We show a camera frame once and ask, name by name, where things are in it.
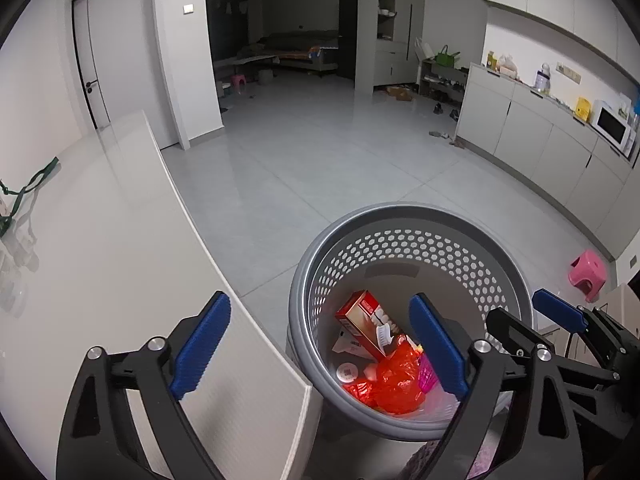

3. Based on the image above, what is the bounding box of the white microwave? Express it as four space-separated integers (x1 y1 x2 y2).
590 100 638 157

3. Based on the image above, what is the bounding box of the pink patterned clothing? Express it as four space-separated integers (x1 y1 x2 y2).
400 440 506 480

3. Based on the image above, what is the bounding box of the red plastic bag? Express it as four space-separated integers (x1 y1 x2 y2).
344 345 426 416

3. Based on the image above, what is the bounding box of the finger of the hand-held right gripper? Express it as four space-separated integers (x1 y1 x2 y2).
485 306 556 357
531 288 590 336

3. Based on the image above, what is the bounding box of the green white strapped water bottle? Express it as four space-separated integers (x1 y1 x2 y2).
0 156 60 233

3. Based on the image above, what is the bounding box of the white door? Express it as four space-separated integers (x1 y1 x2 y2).
71 0 161 131

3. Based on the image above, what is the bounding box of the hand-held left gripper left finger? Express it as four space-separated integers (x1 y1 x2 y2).
55 290 232 480

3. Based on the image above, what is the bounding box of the red cardboard box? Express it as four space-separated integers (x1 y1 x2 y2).
334 290 401 361

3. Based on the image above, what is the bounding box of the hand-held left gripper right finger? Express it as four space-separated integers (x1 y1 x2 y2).
409 294 586 480

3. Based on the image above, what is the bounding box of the wall socket strip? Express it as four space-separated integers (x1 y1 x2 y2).
555 62 583 85

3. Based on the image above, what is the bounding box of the white base cabinet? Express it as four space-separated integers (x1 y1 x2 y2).
455 62 640 261

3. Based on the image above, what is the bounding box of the pink plastic shuttlecock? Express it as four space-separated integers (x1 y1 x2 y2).
417 352 438 393

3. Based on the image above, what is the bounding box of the shoe rack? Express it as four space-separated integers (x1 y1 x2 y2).
417 57 468 101

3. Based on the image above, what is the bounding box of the tall shelf unit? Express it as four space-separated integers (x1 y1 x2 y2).
372 0 426 88

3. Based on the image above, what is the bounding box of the grey perforated basket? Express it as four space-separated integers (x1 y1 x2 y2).
287 202 535 443

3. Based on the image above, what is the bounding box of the dark sofa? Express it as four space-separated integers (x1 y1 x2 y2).
237 30 341 73

